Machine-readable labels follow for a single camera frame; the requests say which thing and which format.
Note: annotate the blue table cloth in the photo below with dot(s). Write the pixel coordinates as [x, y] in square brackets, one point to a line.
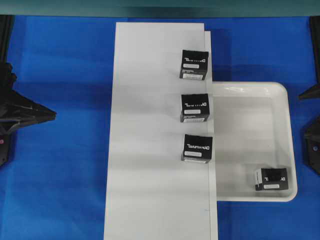
[54, 186]

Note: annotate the black Dynamixel box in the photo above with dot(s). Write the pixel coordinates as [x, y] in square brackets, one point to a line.
[197, 149]

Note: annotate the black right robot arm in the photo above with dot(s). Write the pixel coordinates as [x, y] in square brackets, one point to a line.
[314, 24]

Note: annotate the white plastic tray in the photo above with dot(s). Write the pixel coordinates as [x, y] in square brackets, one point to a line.
[252, 130]

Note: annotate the black box middle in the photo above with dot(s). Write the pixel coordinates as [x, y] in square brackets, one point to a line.
[195, 108]

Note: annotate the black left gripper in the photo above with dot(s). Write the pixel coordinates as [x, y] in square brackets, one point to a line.
[10, 98]

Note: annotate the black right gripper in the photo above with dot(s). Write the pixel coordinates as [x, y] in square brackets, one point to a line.
[311, 131]

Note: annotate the black box white side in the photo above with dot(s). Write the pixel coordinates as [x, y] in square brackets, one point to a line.
[271, 179]

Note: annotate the black box top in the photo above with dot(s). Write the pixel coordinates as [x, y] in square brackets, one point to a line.
[194, 65]

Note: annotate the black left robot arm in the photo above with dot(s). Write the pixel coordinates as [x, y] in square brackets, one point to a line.
[16, 111]

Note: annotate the white base board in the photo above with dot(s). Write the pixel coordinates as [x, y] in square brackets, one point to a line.
[151, 194]

